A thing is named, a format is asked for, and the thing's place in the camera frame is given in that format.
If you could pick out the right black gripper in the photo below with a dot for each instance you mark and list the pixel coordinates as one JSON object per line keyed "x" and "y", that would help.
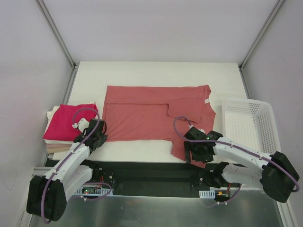
{"x": 187, "y": 151}

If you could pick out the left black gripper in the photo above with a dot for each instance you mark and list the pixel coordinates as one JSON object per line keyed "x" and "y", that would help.
{"x": 100, "y": 138}

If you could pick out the salmon pink t shirt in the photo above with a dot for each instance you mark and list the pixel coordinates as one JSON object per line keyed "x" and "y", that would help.
{"x": 157, "y": 113}

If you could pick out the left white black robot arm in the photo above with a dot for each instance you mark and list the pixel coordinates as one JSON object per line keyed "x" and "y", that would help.
{"x": 49, "y": 194}

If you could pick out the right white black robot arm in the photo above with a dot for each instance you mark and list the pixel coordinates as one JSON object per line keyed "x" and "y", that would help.
{"x": 272, "y": 173}

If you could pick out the magenta folded t shirt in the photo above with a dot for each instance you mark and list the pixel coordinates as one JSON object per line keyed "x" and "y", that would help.
{"x": 60, "y": 127}

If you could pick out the beige folded shirt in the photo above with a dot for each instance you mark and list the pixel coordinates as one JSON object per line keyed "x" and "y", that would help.
{"x": 55, "y": 146}

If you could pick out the cream folded shirt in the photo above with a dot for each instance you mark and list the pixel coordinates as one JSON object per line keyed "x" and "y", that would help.
{"x": 51, "y": 113}

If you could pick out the white plastic basket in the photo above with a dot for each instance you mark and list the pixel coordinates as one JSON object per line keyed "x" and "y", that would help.
{"x": 251, "y": 123}

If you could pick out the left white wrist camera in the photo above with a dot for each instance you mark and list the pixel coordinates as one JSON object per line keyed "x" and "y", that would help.
{"x": 81, "y": 125}

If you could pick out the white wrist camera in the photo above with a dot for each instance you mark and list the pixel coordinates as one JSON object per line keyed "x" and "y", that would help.
{"x": 81, "y": 125}
{"x": 197, "y": 128}

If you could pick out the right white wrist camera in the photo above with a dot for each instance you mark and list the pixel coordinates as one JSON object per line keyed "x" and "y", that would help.
{"x": 197, "y": 128}

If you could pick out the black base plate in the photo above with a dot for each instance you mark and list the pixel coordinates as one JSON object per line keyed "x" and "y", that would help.
{"x": 151, "y": 179}

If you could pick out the right perforated cable duct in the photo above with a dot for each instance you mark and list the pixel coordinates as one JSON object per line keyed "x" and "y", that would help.
{"x": 210, "y": 194}

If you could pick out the perforated cable duct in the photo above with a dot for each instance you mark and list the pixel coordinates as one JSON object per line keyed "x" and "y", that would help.
{"x": 210, "y": 194}
{"x": 93, "y": 191}

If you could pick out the left perforated cable duct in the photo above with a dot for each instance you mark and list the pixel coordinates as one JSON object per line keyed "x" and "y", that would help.
{"x": 93, "y": 191}

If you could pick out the right aluminium frame post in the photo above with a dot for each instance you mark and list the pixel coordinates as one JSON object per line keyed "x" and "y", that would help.
{"x": 262, "y": 32}

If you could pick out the aluminium frame post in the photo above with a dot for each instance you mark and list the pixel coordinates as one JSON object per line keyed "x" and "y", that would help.
{"x": 262, "y": 32}
{"x": 51, "y": 23}

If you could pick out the left aluminium frame post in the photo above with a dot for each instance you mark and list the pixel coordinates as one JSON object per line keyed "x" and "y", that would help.
{"x": 51, "y": 23}

